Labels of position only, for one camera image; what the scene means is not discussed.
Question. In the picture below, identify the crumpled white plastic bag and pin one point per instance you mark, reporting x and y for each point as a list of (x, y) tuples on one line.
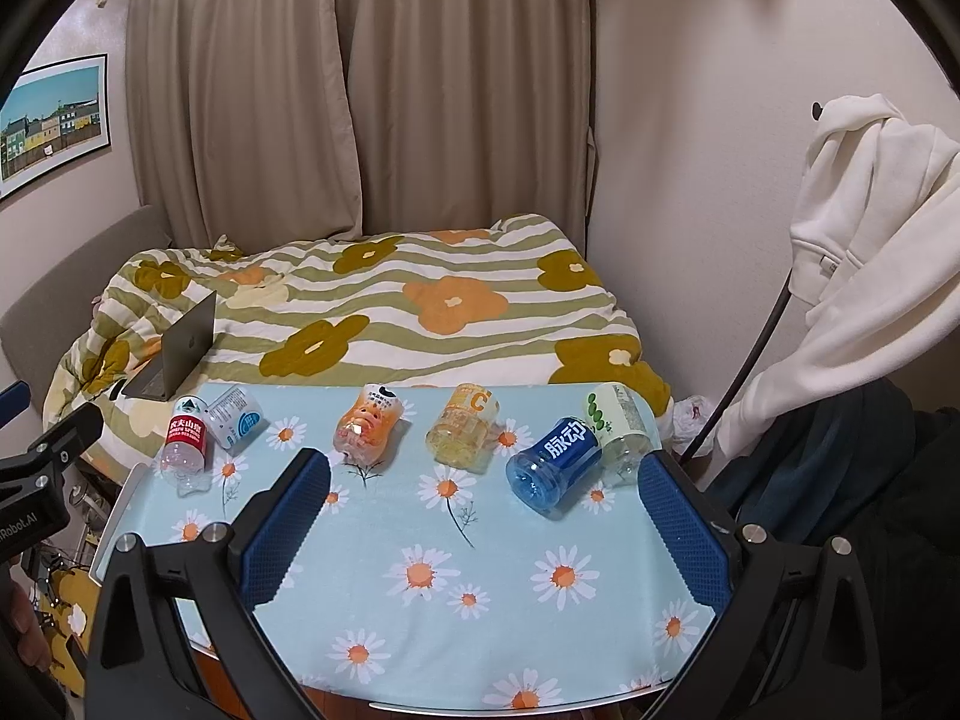
[(689, 418)]

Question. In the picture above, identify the blue cup chinese label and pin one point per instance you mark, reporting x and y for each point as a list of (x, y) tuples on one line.
[(542, 475)]

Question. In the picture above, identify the person's left hand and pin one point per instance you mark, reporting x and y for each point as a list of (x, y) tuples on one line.
[(31, 643)]

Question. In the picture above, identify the light blue daisy tablecloth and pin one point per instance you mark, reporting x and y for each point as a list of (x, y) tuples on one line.
[(421, 587)]

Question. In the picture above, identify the green label clear cup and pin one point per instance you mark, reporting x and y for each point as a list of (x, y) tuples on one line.
[(619, 430)]

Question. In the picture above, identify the framed houses picture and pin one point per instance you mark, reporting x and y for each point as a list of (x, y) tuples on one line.
[(56, 114)]

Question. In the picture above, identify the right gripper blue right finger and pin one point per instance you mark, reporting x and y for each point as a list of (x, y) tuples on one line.
[(699, 539)]

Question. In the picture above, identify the grey open laptop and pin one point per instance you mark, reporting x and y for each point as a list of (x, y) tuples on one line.
[(183, 346)]

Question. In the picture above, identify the grey upholstered headboard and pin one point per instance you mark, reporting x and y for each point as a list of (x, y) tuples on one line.
[(39, 328)]

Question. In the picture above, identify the red label clear cup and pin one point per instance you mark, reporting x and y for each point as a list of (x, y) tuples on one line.
[(183, 455)]

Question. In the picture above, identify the beige curtain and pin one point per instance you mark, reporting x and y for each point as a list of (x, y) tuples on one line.
[(273, 120)]

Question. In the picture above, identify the dark teal garment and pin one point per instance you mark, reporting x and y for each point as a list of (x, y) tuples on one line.
[(816, 465)]

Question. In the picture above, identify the orange pig print cup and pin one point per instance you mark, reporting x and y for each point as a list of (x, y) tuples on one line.
[(362, 434)]

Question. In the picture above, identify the clear cup blue white label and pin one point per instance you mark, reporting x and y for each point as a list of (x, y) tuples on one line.
[(234, 419)]

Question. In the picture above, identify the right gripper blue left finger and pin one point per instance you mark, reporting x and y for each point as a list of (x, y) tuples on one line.
[(269, 531)]

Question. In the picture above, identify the striped floral duvet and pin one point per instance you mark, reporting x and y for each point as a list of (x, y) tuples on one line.
[(513, 304)]

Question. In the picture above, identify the yellow cup orange label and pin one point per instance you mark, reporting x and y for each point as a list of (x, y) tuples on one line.
[(459, 435)]

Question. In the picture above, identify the white hooded sweatshirt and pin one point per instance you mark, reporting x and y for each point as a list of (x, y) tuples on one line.
[(875, 261)]

